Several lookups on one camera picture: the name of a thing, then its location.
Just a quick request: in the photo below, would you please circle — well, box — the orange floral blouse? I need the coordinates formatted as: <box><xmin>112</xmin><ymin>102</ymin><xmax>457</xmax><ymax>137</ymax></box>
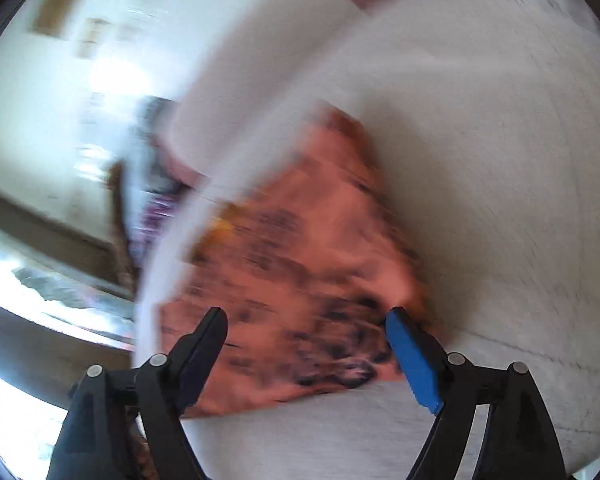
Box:
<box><xmin>159</xmin><ymin>107</ymin><xmax>429</xmax><ymax>418</ymax></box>

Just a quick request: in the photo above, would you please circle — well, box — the brown garment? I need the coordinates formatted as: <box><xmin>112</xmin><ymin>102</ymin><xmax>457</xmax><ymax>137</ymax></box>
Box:
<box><xmin>106</xmin><ymin>160</ymin><xmax>137</xmax><ymax>297</ymax></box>

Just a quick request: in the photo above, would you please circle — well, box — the purple patterned garment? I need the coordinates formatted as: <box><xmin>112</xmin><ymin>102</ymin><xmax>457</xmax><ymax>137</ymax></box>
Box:
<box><xmin>132</xmin><ymin>181</ymin><xmax>189</xmax><ymax>268</ymax></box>

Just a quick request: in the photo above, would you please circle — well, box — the grey garment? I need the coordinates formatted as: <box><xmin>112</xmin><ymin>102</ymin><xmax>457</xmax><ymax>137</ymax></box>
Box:
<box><xmin>122</xmin><ymin>96</ymin><xmax>180</xmax><ymax>224</ymax></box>

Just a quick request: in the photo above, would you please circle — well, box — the pink bolster cushion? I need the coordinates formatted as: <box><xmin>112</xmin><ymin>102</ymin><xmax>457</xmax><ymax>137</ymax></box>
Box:
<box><xmin>159</xmin><ymin>0</ymin><xmax>381</xmax><ymax>188</ymax></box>

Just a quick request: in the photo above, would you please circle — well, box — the window with wooden frame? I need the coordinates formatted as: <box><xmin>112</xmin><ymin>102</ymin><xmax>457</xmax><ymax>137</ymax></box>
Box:
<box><xmin>0</xmin><ymin>179</ymin><xmax>142</xmax><ymax>461</ymax></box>

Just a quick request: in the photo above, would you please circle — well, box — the beige wall switch plate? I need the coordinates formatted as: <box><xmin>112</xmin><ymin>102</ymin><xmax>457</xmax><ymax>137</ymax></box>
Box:
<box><xmin>29</xmin><ymin>0</ymin><xmax>80</xmax><ymax>39</ymax></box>

